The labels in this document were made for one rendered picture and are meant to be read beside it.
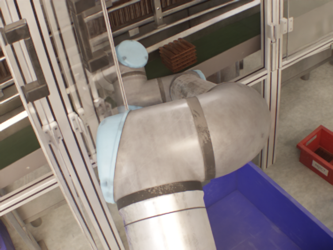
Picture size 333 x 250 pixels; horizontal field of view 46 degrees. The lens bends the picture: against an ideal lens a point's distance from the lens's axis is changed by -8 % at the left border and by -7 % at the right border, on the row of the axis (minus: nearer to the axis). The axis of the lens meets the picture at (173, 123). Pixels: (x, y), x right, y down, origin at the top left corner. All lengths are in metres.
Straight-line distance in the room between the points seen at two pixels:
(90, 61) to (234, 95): 0.28
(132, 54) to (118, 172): 0.64
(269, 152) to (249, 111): 1.46
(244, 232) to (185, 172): 1.08
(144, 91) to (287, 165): 1.16
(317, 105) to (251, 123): 1.91
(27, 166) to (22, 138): 0.12
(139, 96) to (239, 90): 0.54
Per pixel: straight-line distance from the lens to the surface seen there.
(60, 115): 1.25
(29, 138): 1.47
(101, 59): 0.75
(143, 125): 0.53
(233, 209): 1.65
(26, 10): 1.08
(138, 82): 1.12
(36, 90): 0.73
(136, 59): 1.13
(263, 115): 0.60
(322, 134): 2.17
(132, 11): 1.48
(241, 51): 1.64
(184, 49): 1.51
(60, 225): 2.03
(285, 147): 2.19
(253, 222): 1.62
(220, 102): 0.55
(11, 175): 1.42
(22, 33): 0.67
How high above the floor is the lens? 1.56
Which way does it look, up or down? 42 degrees down
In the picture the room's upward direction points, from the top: 9 degrees counter-clockwise
